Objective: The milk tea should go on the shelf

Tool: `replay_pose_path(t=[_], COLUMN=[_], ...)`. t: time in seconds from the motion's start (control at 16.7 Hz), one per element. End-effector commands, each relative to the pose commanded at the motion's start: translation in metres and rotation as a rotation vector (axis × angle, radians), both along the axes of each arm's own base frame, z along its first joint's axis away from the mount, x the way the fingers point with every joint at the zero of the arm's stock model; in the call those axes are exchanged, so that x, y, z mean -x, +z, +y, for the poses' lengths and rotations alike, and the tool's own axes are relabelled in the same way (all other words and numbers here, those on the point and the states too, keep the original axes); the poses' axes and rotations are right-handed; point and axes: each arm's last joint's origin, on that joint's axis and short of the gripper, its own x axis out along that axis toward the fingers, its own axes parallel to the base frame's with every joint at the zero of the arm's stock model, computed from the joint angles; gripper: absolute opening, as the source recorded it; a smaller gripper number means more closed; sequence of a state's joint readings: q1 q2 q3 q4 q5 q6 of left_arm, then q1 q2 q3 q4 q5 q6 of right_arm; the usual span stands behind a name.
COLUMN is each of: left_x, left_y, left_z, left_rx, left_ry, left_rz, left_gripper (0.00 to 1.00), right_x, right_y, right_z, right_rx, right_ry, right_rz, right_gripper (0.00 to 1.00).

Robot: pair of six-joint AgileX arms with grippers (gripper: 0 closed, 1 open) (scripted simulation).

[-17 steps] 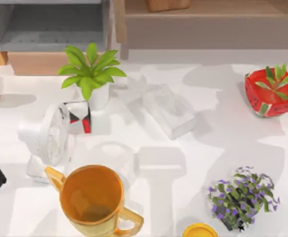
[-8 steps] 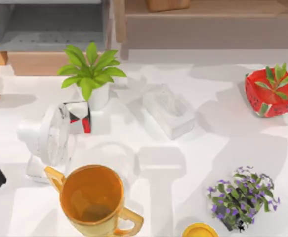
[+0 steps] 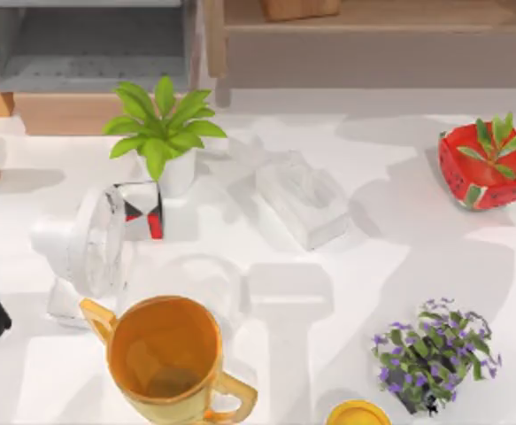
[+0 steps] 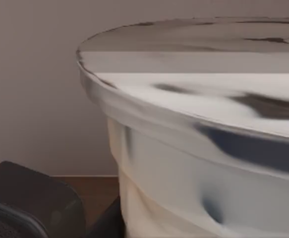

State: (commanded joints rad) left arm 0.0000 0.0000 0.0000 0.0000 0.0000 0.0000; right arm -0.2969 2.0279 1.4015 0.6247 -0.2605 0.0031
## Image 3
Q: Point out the white tissue box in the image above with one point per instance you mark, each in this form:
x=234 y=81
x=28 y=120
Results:
x=302 y=199

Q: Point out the black red white box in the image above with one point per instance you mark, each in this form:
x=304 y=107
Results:
x=144 y=212

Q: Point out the green plant in white pot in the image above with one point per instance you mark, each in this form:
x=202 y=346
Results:
x=164 y=133

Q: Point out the golden trophy cup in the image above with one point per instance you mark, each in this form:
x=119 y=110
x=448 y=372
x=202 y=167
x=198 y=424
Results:
x=164 y=354

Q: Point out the white desk fan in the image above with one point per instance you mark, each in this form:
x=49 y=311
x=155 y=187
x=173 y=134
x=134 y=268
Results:
x=94 y=257

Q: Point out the wooden open shelf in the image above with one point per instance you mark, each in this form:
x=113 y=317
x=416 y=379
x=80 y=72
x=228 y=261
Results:
x=372 y=53

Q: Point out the wooden box on shelf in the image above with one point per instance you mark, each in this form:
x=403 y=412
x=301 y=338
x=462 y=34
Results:
x=299 y=9

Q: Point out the pale wooden drawer front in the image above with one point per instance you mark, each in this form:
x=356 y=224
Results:
x=67 y=113

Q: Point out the yellow round lid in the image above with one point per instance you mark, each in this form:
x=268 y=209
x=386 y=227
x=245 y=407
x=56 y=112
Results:
x=357 y=415

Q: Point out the purple flower plant black pot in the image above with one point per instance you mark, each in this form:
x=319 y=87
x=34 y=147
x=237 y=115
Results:
x=434 y=358

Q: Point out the plant in red watermelon pot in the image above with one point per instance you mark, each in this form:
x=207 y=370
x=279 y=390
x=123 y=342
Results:
x=487 y=170

